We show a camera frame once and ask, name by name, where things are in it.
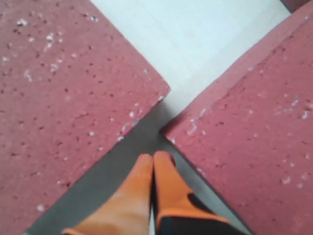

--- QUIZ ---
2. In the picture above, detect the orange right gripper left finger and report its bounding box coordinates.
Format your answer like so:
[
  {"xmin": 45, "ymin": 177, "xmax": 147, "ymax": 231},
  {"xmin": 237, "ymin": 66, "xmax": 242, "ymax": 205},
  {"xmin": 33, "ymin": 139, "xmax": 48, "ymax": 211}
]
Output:
[{"xmin": 62, "ymin": 154, "xmax": 153, "ymax": 235}]

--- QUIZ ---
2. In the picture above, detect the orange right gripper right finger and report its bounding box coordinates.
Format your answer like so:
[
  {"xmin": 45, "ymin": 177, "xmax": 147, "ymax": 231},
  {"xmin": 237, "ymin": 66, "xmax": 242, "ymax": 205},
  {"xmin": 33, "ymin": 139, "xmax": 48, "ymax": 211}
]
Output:
[{"xmin": 154, "ymin": 151, "xmax": 229, "ymax": 235}]

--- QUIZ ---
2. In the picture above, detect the red brick front row left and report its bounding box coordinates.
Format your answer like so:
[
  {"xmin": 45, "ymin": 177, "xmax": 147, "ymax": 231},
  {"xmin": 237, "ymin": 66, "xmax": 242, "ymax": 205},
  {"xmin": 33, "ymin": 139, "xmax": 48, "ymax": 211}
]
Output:
[{"xmin": 162, "ymin": 1, "xmax": 313, "ymax": 235}]

